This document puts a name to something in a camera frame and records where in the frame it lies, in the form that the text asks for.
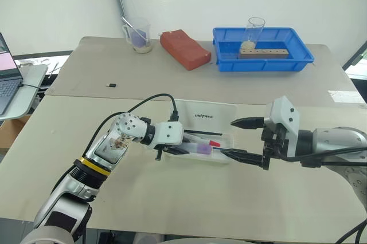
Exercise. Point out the metal stirring spoon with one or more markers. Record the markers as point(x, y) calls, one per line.
point(134, 29)

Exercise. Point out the red brick block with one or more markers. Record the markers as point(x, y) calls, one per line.
point(185, 49)

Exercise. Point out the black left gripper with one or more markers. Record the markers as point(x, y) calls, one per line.
point(160, 149)

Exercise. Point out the blue plastic bin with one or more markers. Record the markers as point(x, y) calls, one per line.
point(258, 65)

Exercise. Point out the clear plastic measuring cup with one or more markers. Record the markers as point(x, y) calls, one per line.
point(139, 39)

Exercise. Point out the grey laptop stand table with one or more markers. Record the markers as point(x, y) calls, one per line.
point(30, 83)

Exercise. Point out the grey laptop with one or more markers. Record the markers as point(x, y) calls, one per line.
point(7, 83)

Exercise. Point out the clear white pencil case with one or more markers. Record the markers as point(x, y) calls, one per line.
point(200, 109)

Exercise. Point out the thin blue pen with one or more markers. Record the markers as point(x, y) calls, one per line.
point(219, 149)

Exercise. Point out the wooden block with holes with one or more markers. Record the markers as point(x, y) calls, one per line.
point(263, 54)

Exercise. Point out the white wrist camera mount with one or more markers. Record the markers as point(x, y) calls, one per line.
point(169, 133)
point(284, 112)

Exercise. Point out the brown cardboard box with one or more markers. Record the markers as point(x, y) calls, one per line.
point(13, 130)

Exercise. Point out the red cap marker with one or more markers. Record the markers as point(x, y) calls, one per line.
point(214, 143)

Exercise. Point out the white tape label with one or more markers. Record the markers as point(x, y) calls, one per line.
point(345, 96)

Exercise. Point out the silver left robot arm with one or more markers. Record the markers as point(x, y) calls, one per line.
point(113, 145)

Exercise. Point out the thin black pen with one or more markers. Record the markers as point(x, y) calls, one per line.
point(206, 133)

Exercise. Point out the small black usb dongle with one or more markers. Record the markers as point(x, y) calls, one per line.
point(111, 85)

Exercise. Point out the purple cap marker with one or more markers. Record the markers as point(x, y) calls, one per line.
point(204, 149)

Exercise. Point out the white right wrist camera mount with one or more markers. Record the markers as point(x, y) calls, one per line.
point(284, 112)

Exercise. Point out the beige crumpled ball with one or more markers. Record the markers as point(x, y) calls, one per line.
point(247, 45)

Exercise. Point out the clear glass tube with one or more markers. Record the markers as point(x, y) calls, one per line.
point(255, 30)

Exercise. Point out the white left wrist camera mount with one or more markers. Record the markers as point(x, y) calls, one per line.
point(169, 133)

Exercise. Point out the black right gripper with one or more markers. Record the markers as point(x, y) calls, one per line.
point(272, 138)

